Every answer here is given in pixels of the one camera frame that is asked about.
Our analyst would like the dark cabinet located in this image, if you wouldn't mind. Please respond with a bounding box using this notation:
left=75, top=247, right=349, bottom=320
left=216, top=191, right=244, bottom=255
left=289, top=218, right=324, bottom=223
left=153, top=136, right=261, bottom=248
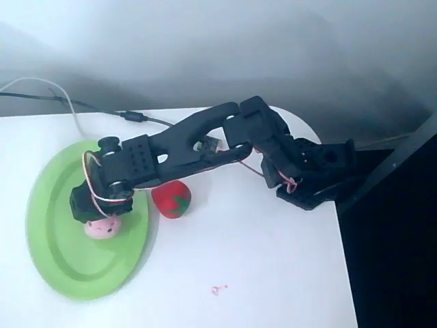
left=335, top=112, right=437, bottom=328

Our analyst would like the red white base servo wire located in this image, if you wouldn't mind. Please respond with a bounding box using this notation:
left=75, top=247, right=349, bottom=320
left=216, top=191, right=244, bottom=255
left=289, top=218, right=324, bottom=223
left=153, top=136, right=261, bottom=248
left=238, top=159, right=299, bottom=193

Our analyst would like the controller board with red led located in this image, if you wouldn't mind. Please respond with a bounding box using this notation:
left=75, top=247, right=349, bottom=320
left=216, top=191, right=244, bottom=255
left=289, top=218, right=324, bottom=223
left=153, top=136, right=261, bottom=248
left=193, top=135, right=225, bottom=154

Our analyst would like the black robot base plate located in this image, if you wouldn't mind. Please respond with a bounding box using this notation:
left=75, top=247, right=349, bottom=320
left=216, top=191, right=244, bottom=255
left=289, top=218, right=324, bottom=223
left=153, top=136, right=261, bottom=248
left=275, top=174, right=338, bottom=211

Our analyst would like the red strawberry toy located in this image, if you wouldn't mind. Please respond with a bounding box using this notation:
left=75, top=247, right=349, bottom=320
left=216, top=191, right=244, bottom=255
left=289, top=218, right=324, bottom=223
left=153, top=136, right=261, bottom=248
left=150, top=180, right=193, bottom=219

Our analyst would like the green oval plastic plate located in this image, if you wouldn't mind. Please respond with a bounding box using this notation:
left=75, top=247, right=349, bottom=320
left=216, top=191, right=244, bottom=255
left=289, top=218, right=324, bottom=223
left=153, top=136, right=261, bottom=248
left=25, top=139, right=152, bottom=302

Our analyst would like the black power cable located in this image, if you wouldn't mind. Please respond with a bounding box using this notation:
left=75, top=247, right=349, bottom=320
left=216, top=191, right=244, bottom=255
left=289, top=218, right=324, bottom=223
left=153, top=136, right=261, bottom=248
left=0, top=90, right=180, bottom=128

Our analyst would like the red white gripper servo wire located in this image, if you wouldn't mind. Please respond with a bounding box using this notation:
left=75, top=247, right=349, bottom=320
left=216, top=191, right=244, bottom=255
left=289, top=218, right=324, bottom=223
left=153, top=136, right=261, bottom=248
left=82, top=149, right=138, bottom=219

